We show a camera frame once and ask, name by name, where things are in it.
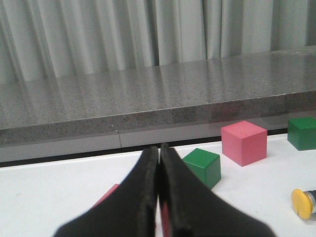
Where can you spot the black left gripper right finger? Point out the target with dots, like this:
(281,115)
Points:
(189,208)

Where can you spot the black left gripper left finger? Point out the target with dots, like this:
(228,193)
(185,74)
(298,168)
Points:
(129,211)

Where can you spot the yellow push button switch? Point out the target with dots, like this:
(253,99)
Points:
(304,203)

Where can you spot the flat pink block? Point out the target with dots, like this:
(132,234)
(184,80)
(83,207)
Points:
(109,193)

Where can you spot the small green wooden cube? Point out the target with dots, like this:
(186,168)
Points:
(205,165)

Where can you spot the pink wooden cube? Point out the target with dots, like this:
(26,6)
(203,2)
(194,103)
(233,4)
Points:
(244,142)

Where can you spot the grey granite ledge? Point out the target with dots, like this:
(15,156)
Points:
(177,102)

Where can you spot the grey curtain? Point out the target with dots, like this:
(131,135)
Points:
(42,39)

